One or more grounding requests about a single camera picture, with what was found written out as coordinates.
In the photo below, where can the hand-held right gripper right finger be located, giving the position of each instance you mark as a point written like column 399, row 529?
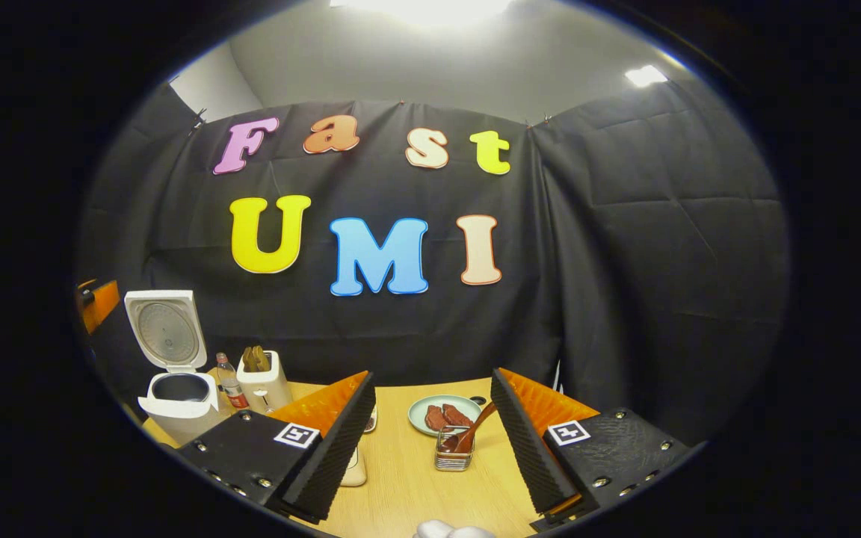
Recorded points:
column 528, row 448

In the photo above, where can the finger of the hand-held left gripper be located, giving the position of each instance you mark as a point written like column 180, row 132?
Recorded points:
column 100, row 302

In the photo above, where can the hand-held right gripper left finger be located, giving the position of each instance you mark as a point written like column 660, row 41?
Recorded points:
column 337, row 448

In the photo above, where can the clear container of rice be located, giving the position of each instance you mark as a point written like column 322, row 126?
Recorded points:
column 356, row 471

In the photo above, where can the brown wooden spoon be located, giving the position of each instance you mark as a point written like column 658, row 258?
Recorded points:
column 475, row 426

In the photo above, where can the white rice cooker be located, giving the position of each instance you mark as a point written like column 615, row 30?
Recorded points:
column 176, row 411

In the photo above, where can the white divided bean tray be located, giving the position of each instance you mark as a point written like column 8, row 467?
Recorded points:
column 372, row 420

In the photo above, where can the red meat slice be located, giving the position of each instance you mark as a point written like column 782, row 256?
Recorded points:
column 457, row 413
column 436, row 418

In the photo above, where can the pale green plate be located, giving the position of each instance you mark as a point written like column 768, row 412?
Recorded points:
column 417, row 415

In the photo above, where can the white toaster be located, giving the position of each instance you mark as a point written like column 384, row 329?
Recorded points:
column 266, row 388

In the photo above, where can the brown toast slice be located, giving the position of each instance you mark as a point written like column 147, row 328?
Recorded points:
column 261, row 359
column 249, row 360

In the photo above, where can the clear plastic water bottle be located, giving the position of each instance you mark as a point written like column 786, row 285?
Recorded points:
column 232, row 388

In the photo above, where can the black backdrop cloth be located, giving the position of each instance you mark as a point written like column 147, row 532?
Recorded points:
column 625, row 261

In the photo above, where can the small ceiling light panel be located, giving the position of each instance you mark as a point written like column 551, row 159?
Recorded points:
column 646, row 75

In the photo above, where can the large ceiling light panel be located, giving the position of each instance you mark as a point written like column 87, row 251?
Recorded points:
column 423, row 11

